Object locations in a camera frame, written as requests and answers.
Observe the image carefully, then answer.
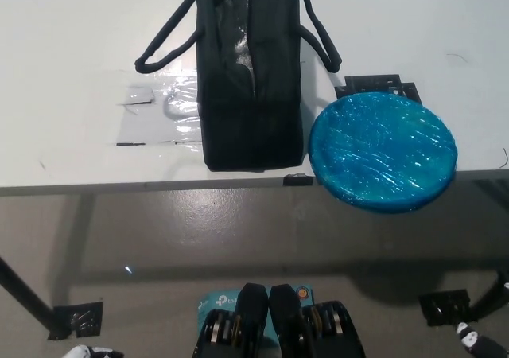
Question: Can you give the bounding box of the clear plastic tape sheet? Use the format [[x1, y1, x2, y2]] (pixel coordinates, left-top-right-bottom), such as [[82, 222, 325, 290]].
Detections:
[[114, 69, 204, 147]]

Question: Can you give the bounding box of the black floor tape patch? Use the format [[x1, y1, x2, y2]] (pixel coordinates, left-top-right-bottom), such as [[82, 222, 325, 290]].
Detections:
[[46, 301, 104, 340], [418, 289, 473, 328]]

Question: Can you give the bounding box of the large black tape patch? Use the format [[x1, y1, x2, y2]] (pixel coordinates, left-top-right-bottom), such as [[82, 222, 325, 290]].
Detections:
[[334, 74, 422, 104]]

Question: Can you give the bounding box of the black table leg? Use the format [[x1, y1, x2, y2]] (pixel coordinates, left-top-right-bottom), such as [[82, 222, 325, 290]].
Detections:
[[0, 256, 56, 332]]

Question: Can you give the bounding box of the blue plastic-wrapped plate stack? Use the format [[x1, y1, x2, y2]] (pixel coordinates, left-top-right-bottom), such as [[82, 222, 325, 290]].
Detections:
[[308, 91, 460, 216]]

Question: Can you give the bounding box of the teal tp-link box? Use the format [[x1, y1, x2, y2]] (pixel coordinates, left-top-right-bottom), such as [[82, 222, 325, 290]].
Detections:
[[197, 284, 317, 337]]

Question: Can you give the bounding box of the small black tape strip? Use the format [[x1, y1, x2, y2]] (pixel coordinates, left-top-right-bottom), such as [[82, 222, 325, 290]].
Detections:
[[282, 173, 316, 187]]

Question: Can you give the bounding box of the grey tape piece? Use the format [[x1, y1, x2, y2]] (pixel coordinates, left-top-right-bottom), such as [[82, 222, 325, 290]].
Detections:
[[117, 85, 155, 107]]

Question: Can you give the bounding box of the black insulated tote bag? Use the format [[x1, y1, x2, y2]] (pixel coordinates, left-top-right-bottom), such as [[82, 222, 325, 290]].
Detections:
[[134, 0, 343, 174]]

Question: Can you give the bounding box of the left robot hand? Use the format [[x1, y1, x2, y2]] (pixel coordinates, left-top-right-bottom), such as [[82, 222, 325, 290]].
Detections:
[[59, 344, 125, 358]]

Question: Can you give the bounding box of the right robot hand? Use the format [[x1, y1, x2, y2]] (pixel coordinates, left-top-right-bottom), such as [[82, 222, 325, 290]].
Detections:
[[453, 281, 509, 358]]

